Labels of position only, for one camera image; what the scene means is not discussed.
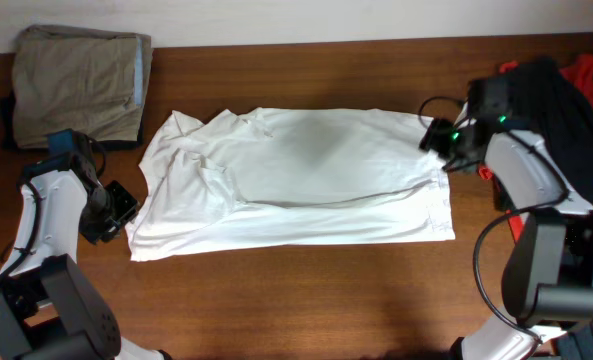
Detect white t-shirt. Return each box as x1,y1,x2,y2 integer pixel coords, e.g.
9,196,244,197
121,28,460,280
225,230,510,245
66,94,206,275
126,108,454,262

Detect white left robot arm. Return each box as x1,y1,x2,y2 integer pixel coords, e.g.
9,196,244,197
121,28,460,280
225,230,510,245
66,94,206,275
0,152,169,359

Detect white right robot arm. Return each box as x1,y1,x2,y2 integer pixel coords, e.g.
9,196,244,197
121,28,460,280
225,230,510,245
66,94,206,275
420,116,593,359

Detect black garment pile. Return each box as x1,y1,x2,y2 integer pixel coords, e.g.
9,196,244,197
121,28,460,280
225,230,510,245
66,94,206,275
468,56,593,216

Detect folded olive green garment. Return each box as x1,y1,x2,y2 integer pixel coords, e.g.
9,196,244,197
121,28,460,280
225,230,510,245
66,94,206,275
10,25,153,149

